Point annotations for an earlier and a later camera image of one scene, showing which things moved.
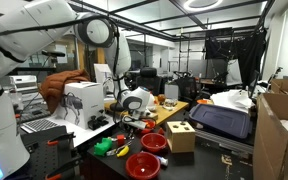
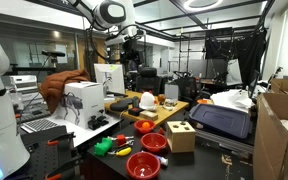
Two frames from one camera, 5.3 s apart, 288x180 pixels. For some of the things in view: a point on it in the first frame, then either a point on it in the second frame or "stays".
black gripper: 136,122 → 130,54
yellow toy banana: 123,152 stays
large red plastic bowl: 142,165 stays
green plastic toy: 101,148 stays
